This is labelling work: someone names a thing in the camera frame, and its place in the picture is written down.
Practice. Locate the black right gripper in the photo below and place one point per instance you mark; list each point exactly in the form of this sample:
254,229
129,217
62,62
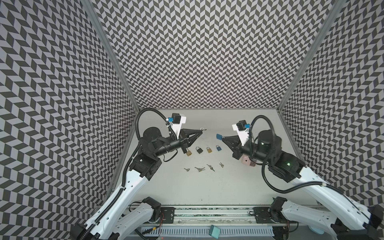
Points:
240,145

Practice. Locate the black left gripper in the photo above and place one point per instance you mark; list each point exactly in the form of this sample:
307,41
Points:
184,139

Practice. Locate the long shackle brass padlock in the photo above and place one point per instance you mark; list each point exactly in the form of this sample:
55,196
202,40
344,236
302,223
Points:
188,152

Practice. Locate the black padlock with keys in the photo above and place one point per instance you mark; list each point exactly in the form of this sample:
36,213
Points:
199,150

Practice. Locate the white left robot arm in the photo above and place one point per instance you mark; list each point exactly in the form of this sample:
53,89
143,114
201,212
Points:
109,222

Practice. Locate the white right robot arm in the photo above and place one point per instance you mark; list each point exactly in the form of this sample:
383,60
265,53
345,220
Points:
344,218

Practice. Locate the pink pencil sharpener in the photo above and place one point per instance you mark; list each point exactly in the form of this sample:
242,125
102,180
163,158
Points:
246,161

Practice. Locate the teal square block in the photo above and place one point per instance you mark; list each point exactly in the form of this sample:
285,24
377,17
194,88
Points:
214,232

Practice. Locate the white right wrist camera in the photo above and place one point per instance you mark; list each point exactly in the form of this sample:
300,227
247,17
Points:
242,128

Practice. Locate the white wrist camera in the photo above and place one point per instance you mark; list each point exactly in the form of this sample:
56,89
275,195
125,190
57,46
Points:
176,121
242,128

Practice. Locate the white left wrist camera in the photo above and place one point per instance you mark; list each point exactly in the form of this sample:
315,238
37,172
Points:
176,121

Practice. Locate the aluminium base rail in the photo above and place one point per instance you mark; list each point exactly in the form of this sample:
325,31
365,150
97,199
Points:
225,215

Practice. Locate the aluminium left corner post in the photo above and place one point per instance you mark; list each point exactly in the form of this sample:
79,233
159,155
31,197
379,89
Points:
94,19

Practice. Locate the aluminium corner post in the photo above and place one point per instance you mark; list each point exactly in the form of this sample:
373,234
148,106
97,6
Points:
94,19
321,35

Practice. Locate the aluminium right corner post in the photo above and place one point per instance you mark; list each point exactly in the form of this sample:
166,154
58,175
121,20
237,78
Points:
321,35

